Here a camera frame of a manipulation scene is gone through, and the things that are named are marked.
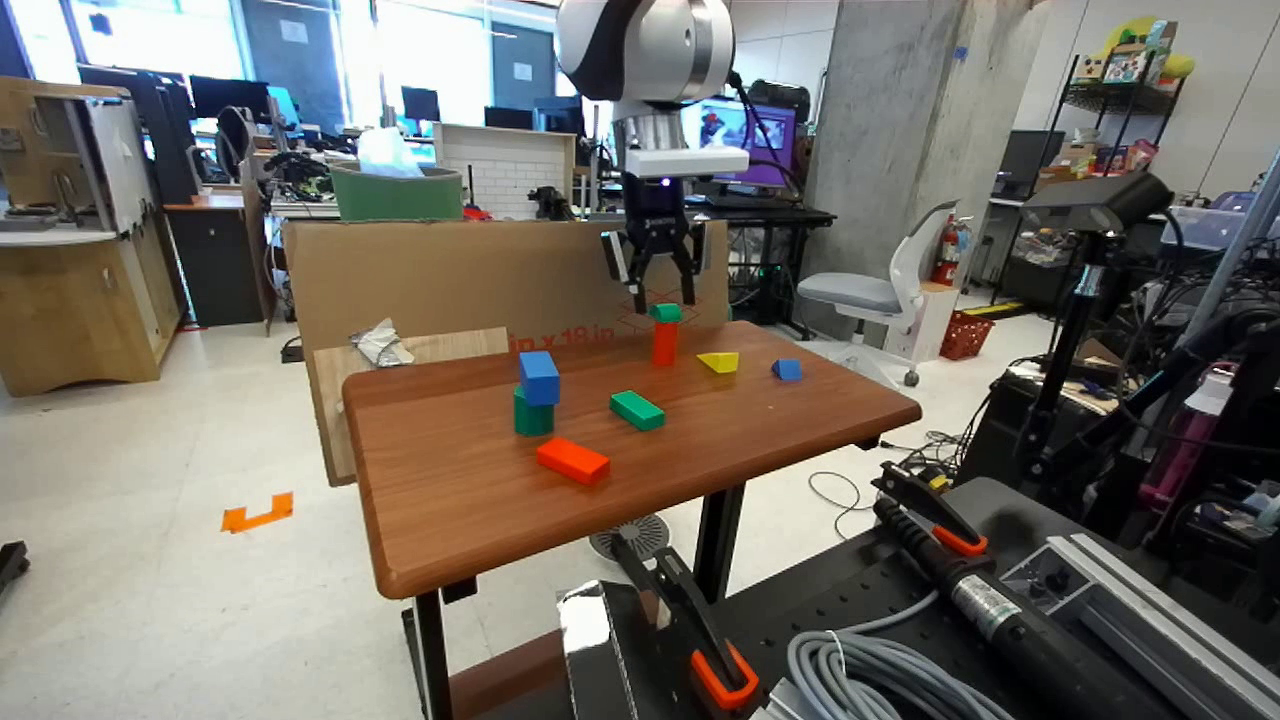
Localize black shelf with toys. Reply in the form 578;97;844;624
1047;13;1205;191

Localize orange cylinder block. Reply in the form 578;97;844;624
649;319;683;371

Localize shiny metal bracket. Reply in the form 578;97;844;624
554;575;673;720

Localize wooden table foot panel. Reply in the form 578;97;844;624
446;624;574;720

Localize black cylinder silver collar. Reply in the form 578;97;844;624
935;564;1168;720

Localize green storage bin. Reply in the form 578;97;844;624
328;165;470;227

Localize black office desk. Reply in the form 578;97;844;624
687;187;839;332

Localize large cardboard box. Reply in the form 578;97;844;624
284;217;738;490

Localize black clamp orange handles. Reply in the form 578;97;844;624
874;490;1000;590

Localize white floor cable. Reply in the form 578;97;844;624
800;465;888;549

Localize wooden cabinet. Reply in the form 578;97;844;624
0;75;184;401

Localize white perforated panel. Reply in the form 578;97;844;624
433;120;582;225

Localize black perforated breadboard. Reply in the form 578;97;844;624
556;475;1280;720

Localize white crumpled paper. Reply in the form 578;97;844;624
348;317;419;376

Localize black clamp orange trigger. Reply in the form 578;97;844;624
609;524;768;720

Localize black computer monitor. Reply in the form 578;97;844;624
184;70;282;130

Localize green rectangular block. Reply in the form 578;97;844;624
609;388;669;436

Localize red basket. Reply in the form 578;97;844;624
935;304;1000;363

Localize grey coiled cable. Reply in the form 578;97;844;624
748;585;1021;720

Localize aluminium extrusion rail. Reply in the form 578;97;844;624
997;526;1280;720

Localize black equipment stand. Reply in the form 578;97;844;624
959;166;1280;632

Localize white plastic bag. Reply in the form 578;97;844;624
352;122;428;184

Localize orange rectangular block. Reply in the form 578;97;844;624
533;436;617;486

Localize white grey office chair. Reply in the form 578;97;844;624
794;197;964;363

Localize blue rectangular block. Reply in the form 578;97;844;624
516;348;563;408

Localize purple lit monitor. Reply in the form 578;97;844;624
683;97;806;197

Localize orange floor marker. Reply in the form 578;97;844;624
220;486;302;540

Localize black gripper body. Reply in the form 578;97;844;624
626;172;710;259

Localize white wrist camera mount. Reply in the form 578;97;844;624
617;110;752;184

